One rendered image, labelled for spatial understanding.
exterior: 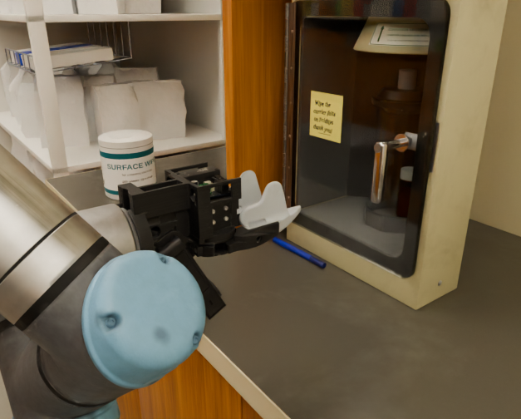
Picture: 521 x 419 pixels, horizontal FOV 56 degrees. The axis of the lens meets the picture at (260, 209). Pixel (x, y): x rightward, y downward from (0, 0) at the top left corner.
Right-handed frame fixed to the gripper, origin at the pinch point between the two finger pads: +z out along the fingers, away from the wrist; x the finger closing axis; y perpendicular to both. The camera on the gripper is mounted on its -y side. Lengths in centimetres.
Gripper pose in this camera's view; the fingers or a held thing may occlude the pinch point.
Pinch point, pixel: (283, 212)
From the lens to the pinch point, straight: 60.0
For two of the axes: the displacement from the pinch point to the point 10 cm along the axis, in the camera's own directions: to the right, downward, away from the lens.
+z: 8.0, -2.3, 5.5
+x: -5.9, -3.1, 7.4
